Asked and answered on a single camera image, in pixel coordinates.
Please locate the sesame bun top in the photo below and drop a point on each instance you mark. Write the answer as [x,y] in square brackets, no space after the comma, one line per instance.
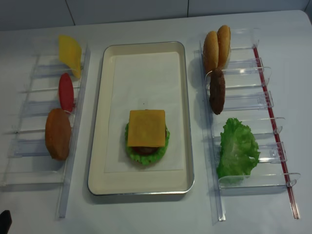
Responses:
[210,51]

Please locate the orange cheese slice on burger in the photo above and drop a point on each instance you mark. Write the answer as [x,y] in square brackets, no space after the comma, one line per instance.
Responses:
[146,128]

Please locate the green lettuce under burger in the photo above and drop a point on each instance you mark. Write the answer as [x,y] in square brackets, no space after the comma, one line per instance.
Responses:
[146,158]

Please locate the brown meat patty in rack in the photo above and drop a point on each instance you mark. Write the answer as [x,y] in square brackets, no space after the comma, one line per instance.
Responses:
[217,91]

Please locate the green lettuce leaf in rack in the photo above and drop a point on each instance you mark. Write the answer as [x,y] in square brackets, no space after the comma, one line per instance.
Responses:
[239,150]

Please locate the red tomato slice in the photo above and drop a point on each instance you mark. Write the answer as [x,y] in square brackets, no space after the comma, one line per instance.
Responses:
[66,93]

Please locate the yellow cheese slice in rack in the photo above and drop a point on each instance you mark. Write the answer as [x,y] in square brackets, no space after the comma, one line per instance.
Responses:
[70,54]

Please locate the brown patty in burger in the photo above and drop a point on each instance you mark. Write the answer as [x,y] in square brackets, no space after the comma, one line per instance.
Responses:
[145,150]

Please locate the white paper tray liner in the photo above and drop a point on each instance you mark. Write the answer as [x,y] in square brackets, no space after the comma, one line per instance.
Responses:
[146,81]

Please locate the cream metal tray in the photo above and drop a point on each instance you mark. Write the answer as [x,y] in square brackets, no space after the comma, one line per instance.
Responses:
[138,182]

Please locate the right clear acrylic rack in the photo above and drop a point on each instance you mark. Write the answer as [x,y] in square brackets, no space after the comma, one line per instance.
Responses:
[249,100]

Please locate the clear acrylic rack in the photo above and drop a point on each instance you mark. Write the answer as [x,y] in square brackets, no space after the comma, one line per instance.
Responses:
[29,90]
[249,100]

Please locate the orange-brown bun bottom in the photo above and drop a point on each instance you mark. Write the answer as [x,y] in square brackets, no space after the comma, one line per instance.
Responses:
[57,134]

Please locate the left clear acrylic rack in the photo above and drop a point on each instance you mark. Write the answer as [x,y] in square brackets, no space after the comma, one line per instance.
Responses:
[29,90]

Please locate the black object at corner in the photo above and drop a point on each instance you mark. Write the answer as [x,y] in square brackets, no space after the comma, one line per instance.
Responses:
[5,222]

